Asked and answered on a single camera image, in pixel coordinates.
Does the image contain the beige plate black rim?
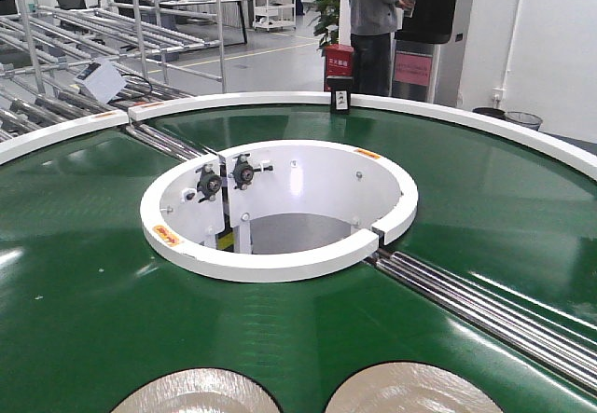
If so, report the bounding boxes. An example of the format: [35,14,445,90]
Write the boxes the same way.
[113,367,281,412]

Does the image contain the white trolley shelf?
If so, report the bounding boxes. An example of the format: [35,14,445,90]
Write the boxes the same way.
[253,0,296,32]

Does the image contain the black sensor box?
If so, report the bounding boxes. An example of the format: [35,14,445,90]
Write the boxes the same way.
[326,76,353,115]

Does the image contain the steel conveyor rollers left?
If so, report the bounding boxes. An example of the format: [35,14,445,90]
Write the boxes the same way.
[123,123,209,161]

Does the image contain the steel conveyor rollers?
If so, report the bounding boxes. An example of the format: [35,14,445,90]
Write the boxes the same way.
[123,123,209,161]
[366,248,596,394]

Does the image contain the red fire equipment box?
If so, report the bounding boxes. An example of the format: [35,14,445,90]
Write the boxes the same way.
[324,44,354,91]

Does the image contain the green potted plant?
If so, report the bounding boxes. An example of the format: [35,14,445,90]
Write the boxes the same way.
[313,0,340,54]

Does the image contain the black water dispenser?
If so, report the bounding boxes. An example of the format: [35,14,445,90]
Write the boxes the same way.
[392,0,456,103]

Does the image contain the person in grey sweater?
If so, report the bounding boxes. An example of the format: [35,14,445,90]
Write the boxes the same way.
[349,0,400,97]

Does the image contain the grey control box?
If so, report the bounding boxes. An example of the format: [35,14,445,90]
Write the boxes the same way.
[74,58,126,103]

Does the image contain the green round conveyor belt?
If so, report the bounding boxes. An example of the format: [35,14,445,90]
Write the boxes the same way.
[1,103,596,412]

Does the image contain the steel roller rack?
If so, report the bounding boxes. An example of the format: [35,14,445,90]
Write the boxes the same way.
[0,0,228,143]

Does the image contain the white outer conveyor rim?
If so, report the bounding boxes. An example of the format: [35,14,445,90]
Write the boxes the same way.
[1,91,596,179]

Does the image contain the steel conveyor rollers right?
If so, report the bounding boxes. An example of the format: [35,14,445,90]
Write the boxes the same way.
[366,248,596,394]

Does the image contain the white inner conveyor ring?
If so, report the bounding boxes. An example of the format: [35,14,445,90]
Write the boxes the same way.
[139,139,420,284]

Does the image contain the black bearing mount right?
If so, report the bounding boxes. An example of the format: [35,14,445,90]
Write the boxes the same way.
[232,154,255,190]

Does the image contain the black bearing mount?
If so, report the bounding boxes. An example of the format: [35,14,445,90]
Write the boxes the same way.
[196,164,222,203]
[232,154,255,190]

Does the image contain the black bearing mount left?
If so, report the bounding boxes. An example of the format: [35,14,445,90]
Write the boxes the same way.
[196,164,222,203]

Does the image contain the wire mesh waste bin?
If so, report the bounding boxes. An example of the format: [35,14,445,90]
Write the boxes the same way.
[505,111,543,131]

